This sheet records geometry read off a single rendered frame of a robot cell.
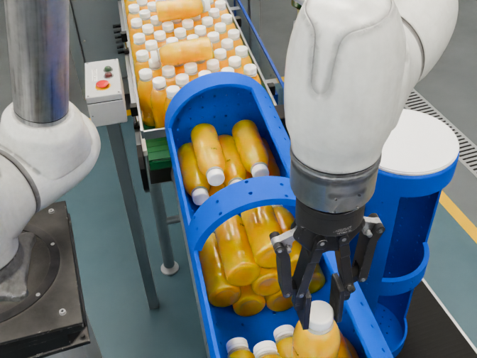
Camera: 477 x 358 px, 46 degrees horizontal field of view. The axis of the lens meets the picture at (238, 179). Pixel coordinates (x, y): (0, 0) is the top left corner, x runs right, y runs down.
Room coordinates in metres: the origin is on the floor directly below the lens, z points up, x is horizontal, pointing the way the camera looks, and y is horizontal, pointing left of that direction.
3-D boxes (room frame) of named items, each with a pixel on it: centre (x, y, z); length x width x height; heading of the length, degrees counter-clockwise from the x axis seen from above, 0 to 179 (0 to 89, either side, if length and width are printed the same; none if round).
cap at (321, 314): (0.43, -0.10, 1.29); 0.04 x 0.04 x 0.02
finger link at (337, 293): (0.44, -0.12, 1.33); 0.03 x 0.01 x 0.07; 10
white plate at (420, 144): (1.14, -0.43, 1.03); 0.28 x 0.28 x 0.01
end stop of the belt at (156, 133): (1.34, 0.07, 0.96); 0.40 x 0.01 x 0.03; 101
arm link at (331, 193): (0.43, -0.10, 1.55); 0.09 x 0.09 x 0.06
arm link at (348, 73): (0.44, -0.11, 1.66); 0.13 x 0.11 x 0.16; 146
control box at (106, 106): (1.41, 0.38, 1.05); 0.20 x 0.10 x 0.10; 11
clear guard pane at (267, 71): (1.93, -0.09, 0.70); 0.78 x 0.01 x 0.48; 11
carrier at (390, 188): (1.14, -0.43, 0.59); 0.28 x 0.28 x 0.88
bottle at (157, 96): (1.41, 0.22, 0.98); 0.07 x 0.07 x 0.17
